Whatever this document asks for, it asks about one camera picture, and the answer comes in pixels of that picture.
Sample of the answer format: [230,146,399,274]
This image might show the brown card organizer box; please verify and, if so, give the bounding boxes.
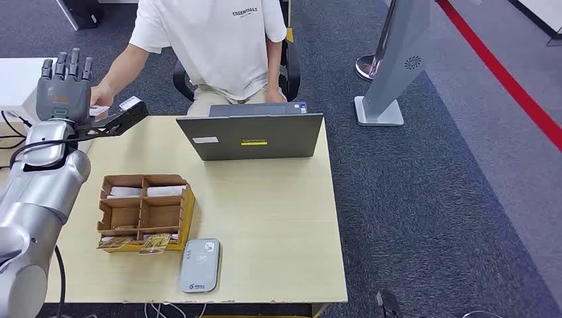
[96,174,196,254]

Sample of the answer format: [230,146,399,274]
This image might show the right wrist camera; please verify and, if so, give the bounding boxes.
[376,290,402,318]

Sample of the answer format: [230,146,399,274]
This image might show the person's right hand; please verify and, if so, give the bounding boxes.
[91,82,116,121]

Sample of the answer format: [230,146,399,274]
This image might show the white cabinet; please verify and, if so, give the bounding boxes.
[0,57,58,125]

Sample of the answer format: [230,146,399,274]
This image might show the black office chair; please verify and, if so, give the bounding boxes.
[172,0,302,103]

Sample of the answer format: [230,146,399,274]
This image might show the grey laptop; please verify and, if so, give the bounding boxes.
[175,101,325,162]

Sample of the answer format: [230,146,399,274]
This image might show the grey standing kiosk panel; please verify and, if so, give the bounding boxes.
[353,0,433,127]

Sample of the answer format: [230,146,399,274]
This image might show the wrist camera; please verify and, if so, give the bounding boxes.
[376,290,402,318]
[85,95,149,138]

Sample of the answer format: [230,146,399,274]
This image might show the chrome stanchion post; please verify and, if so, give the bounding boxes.
[355,0,400,83]

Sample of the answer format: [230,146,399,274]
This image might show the person's left hand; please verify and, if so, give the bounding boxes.
[264,87,288,105]

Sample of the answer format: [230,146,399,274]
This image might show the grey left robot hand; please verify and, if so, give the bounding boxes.
[36,47,94,129]

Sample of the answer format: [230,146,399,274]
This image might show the grey card reader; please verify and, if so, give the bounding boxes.
[179,238,222,294]

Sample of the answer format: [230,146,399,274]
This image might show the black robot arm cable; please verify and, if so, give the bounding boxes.
[53,245,67,318]
[9,129,116,172]

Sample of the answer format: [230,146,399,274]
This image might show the person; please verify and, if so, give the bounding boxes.
[89,0,288,117]

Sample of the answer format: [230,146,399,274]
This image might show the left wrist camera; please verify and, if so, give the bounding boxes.
[85,95,149,138]

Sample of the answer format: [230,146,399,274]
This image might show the black case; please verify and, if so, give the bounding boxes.
[54,0,105,32]

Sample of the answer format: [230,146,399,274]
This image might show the white cable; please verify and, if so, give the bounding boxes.
[144,301,207,318]

